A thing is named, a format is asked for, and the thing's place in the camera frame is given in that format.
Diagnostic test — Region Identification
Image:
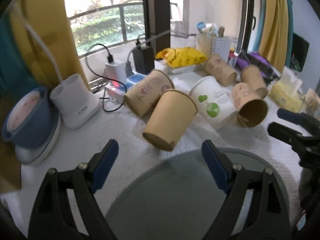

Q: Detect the brown patterned cup left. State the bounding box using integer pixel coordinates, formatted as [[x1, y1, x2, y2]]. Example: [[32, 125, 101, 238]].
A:
[[124, 69, 175, 118]]

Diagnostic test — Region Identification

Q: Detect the purple pouch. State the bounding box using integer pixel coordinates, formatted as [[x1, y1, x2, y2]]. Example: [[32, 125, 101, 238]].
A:
[[236, 50, 279, 80]]

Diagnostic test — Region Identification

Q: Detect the plain tan paper cup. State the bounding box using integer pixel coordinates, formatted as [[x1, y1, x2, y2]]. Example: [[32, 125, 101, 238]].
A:
[[142, 89, 197, 151]]

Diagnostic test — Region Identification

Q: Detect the brown patterned cup front right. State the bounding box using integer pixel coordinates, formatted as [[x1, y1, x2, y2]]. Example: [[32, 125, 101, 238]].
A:
[[231, 82, 268, 127]]

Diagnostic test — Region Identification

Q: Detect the brown patterned cup back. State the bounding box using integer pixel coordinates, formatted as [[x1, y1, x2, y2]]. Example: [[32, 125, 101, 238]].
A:
[[204, 54, 237, 87]]

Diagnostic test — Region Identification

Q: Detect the pink inner bowl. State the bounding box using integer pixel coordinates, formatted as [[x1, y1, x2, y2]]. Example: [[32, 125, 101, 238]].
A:
[[6, 90, 41, 132]]

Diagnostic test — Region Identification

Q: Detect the black power adapter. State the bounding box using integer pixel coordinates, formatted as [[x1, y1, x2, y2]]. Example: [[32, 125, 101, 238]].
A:
[[132, 39, 155, 75]]

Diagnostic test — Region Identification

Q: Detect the yellow curtain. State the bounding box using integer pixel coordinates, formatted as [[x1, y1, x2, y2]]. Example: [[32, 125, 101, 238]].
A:
[[9, 0, 87, 89], [259, 0, 289, 73]]

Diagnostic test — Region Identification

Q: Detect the white power strip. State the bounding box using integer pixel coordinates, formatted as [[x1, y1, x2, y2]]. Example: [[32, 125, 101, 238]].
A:
[[105, 72, 145, 103]]

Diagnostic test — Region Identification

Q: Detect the white desk lamp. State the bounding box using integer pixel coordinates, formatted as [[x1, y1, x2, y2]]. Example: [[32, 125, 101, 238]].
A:
[[11, 5, 100, 129]]

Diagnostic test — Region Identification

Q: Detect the blue bowl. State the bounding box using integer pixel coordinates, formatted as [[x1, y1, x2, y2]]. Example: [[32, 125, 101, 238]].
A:
[[2, 87, 53, 148]]

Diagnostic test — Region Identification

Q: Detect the yellow curtain left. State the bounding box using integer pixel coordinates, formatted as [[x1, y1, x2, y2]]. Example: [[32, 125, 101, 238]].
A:
[[9, 0, 87, 89]]

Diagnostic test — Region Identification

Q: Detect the white plate under bowl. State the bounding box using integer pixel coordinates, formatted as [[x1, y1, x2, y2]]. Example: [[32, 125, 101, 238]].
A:
[[15, 114, 61, 165]]

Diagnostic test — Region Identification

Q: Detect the white cup green logo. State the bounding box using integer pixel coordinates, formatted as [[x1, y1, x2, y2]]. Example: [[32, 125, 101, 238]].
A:
[[189, 76, 238, 129]]

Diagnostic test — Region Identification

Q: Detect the brown patterned cup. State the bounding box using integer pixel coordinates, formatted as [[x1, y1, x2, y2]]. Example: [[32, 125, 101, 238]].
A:
[[204, 54, 237, 87], [124, 69, 175, 118], [231, 82, 268, 127]]

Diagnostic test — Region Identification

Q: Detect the black charger cable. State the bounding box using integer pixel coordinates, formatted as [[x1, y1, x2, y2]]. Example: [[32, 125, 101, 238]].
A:
[[85, 43, 125, 113]]

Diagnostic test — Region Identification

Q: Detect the white charger plug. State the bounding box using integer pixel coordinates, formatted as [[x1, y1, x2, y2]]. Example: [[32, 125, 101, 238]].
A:
[[104, 55, 127, 87]]

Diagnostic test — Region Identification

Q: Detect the yellow curtain right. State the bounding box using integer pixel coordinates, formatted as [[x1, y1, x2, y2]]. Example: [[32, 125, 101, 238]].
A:
[[259, 0, 289, 73]]

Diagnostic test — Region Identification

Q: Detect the grey round tray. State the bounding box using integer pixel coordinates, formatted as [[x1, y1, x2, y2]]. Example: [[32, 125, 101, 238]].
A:
[[106, 148, 289, 239]]

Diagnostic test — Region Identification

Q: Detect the white mesh basket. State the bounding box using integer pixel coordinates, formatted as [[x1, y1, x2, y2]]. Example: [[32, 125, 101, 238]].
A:
[[196, 33, 232, 61]]

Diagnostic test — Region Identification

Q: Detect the yellow tissue pack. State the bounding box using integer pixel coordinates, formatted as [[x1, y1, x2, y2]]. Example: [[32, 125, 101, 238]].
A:
[[268, 80, 304, 113]]

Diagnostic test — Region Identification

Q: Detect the plain brown cup right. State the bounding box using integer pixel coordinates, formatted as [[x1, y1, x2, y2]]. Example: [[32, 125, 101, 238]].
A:
[[240, 65, 268, 99]]

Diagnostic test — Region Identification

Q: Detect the teal curtain left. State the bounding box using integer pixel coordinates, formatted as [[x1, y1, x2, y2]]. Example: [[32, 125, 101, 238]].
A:
[[0, 15, 39, 100]]

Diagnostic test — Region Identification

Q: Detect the yellow snack bag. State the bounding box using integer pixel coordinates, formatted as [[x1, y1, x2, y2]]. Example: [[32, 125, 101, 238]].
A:
[[155, 47, 207, 68]]

